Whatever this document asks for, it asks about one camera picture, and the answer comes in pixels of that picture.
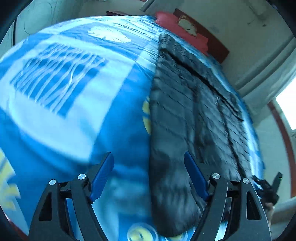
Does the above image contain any bright window with frame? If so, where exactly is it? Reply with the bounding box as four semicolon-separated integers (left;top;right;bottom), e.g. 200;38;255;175
267;79;295;197

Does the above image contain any dark wooden headboard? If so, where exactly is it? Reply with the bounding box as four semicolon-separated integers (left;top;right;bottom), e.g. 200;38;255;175
173;8;229;64

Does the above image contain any blue patterned bed sheet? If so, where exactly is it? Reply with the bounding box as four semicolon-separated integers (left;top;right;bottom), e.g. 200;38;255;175
1;16;256;240

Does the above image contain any black quilted down jacket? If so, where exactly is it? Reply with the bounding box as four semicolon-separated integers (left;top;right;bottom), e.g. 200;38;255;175
149;34;252;237

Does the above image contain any white window curtain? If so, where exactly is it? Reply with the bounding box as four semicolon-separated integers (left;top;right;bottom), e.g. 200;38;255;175
235;36;295;115

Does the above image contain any red pillow with print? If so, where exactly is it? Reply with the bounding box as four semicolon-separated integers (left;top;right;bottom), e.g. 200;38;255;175
155;11;208;55

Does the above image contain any dark wooden nightstand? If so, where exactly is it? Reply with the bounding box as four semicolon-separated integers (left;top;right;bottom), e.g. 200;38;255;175
106;11;129;16

